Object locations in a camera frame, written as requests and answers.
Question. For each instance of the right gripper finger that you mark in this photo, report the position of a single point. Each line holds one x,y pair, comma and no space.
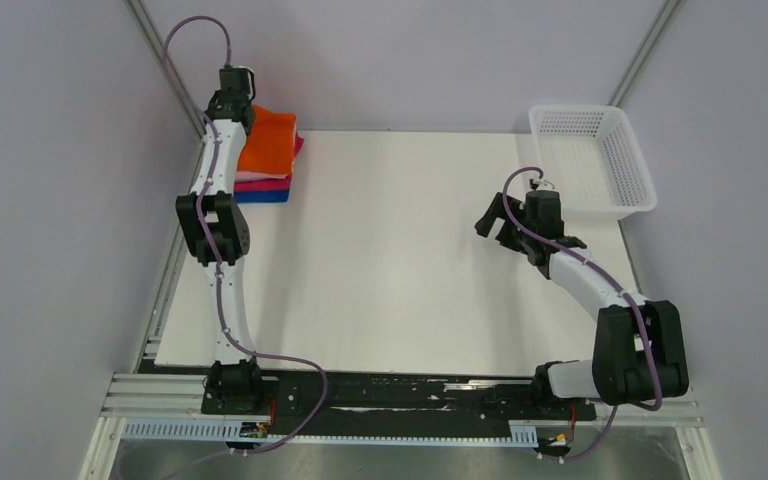
513,238
495,211

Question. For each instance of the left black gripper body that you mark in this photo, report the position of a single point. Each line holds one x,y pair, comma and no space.
215,98

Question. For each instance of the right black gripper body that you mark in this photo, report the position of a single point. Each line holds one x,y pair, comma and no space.
517,227

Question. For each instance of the orange t-shirt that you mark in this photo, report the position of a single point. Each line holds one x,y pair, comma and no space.
279,125

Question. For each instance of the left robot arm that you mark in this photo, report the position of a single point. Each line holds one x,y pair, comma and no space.
217,236

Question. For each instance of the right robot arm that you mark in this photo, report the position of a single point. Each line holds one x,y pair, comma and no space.
638,355

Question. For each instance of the pink folded t-shirt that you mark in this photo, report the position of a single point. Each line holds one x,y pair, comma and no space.
255,165

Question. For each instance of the white plastic basket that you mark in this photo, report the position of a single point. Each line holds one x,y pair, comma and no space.
591,155

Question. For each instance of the magenta folded t-shirt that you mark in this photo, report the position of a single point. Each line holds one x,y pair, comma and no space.
265,185

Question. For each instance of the blue folded t-shirt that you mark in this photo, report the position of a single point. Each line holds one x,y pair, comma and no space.
262,197

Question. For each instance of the left aluminium frame post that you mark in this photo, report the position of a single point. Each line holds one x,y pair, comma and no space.
155,42

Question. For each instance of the aluminium frame post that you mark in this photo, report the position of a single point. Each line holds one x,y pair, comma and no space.
663,20
155,42

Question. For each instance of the right aluminium frame post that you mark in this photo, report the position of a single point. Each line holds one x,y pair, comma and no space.
663,20

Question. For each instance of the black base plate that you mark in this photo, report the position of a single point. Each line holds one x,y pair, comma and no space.
354,403

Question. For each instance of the white slotted cable duct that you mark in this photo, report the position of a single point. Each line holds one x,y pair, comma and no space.
238,431

